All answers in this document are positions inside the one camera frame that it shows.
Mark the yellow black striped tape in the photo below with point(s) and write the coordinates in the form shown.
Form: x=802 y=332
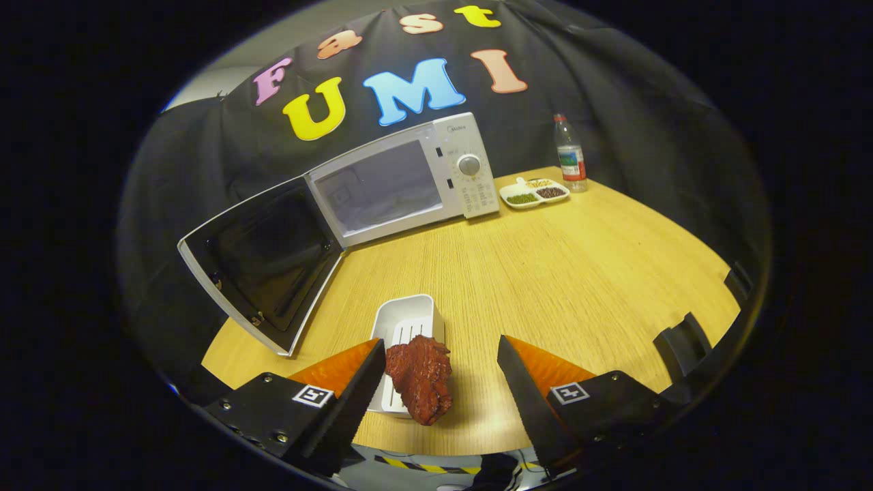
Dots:
x=430 y=468

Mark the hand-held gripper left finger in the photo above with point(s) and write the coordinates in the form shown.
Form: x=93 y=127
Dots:
x=348 y=409

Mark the clear plastic water bottle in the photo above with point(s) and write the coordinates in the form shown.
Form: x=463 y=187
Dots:
x=571 y=160

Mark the white divided bean dish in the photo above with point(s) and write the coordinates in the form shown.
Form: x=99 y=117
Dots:
x=524 y=198

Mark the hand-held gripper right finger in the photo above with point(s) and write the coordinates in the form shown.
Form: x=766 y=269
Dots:
x=532 y=416

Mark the white slotted plastic tray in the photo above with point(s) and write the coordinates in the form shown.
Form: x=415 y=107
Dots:
x=402 y=317

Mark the white toaster oven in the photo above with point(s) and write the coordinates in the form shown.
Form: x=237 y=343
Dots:
x=389 y=187

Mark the red raw meat piece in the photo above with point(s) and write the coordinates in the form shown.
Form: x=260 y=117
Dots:
x=419 y=378

